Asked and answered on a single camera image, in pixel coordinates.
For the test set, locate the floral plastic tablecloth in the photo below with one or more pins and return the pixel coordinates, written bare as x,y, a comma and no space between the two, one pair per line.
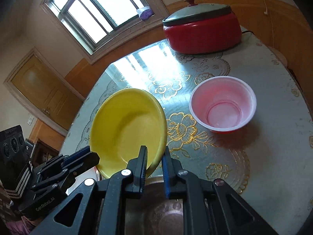
268,161

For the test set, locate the window with metal frame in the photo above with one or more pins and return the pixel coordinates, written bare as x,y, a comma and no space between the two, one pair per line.
97,27

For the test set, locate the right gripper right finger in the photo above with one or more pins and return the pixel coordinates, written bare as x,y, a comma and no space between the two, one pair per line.
173,176

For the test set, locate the purple cloth on sill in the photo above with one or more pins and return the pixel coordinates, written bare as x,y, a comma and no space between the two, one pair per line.
145,13

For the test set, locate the white light switch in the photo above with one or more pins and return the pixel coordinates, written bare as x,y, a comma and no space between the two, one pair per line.
30,120

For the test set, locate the wooden door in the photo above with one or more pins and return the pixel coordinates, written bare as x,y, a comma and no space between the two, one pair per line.
42,91

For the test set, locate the red electric cooking pot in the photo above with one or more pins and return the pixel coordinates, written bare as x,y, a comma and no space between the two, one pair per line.
205,36

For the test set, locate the red plastic bowl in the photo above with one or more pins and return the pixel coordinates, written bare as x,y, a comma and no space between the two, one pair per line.
223,104

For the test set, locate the grey pot lid red knob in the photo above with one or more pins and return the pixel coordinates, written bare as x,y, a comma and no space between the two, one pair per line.
196,12

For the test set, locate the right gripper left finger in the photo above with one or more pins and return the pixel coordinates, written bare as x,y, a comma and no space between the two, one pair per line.
138,168

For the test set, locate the stainless steel basin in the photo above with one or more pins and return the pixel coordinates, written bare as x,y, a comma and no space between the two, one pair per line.
153,213

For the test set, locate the yellow plastic bowl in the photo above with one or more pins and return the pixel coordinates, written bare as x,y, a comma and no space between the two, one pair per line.
127,120

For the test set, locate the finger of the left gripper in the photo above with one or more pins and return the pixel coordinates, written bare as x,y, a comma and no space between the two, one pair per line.
67,175
58,163

